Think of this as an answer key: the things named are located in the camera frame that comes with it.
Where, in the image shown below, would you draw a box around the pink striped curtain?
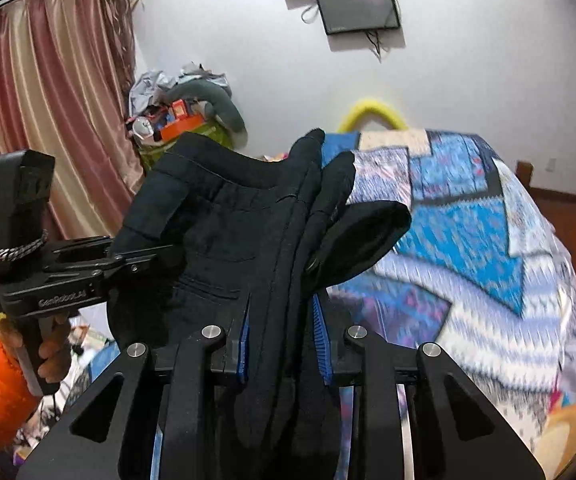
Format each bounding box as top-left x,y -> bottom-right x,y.
0,0 -> 144,238

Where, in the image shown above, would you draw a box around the green patterned storage bag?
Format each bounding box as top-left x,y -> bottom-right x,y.
135,122 -> 233,172

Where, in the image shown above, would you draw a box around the left hand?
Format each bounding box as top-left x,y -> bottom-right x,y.
0,314 -> 71,384

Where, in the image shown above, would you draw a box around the orange box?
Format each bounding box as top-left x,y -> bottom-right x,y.
160,114 -> 204,142

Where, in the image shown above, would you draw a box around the blue patchwork bedspread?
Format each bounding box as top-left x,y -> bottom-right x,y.
321,130 -> 576,479

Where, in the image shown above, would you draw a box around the black pants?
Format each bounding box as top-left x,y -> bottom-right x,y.
107,129 -> 411,456

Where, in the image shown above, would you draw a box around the yellow plush item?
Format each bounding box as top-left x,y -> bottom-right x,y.
337,98 -> 408,133

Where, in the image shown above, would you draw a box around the wall mounted black monitor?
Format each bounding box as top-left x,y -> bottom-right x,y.
316,0 -> 401,36

